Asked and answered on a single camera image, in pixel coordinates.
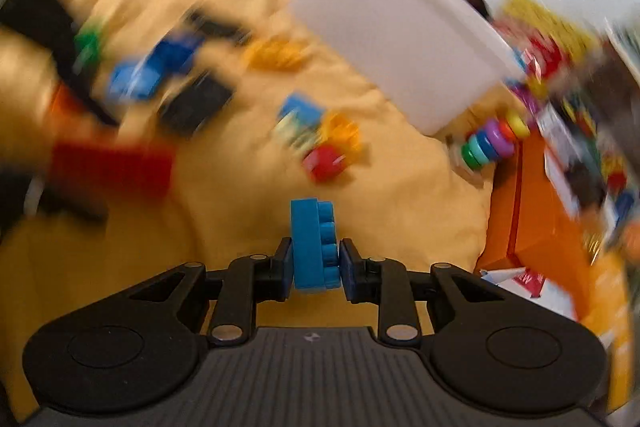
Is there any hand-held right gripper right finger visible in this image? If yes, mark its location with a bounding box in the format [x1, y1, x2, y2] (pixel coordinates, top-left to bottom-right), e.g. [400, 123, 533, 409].
[339, 238, 521, 348]

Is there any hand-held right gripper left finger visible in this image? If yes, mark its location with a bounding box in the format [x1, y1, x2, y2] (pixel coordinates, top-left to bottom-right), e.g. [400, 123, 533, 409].
[116, 237, 294, 348]

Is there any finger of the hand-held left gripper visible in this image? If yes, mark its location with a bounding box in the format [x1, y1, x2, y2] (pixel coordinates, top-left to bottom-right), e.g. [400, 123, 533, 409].
[50, 49, 121, 128]
[0, 172, 108, 228]

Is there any light blue toy brick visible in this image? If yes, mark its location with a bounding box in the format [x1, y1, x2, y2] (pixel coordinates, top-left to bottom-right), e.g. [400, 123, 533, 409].
[290, 199, 342, 292]
[107, 59, 163, 101]

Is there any long red toy brick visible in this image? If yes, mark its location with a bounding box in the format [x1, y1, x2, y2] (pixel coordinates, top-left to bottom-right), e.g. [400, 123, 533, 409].
[50, 141, 177, 202]

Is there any white plastic bin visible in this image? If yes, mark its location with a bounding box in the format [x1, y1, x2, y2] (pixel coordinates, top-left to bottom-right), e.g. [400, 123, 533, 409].
[290, 0, 523, 135]

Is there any yellow blanket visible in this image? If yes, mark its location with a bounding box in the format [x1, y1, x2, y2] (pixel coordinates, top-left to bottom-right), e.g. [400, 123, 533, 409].
[0, 0, 636, 423]

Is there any dark blue toy brick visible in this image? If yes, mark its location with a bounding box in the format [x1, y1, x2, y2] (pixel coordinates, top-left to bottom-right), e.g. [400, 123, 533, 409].
[150, 32, 202, 72]

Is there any black toy brick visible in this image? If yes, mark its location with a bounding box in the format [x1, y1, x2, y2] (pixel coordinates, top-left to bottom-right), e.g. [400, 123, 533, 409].
[159, 72, 234, 136]
[185, 9, 252, 46]

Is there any small red toy brick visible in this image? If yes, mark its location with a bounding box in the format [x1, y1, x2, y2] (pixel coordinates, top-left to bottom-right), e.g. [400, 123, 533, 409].
[302, 146, 351, 182]

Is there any pale green toy brick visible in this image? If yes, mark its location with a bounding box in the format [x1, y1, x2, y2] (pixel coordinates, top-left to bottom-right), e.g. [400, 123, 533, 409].
[272, 117, 316, 154]

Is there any orange toy brick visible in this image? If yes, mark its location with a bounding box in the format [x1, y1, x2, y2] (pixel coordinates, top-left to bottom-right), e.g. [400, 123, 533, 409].
[320, 112, 362, 158]

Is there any white red paper packet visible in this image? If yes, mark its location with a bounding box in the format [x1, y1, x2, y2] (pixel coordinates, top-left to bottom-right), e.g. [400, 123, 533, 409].
[480, 266, 581, 323]

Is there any yellow toy brick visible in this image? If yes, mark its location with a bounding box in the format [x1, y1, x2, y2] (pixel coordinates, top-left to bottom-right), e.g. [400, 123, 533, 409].
[244, 36, 309, 71]

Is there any orange cardboard box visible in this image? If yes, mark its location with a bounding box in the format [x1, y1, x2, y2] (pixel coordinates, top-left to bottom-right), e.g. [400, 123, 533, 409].
[475, 127, 608, 323]

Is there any pink foil wrap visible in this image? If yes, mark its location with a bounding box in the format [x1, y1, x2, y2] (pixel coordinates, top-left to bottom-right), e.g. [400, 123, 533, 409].
[505, 79, 546, 112]

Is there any black tape dispenser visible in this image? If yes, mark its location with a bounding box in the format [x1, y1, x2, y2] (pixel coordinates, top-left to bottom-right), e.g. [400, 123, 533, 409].
[565, 157, 607, 208]

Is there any rainbow stacking ring toy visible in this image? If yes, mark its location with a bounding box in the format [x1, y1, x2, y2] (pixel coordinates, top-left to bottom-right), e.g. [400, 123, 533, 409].
[447, 112, 532, 175]

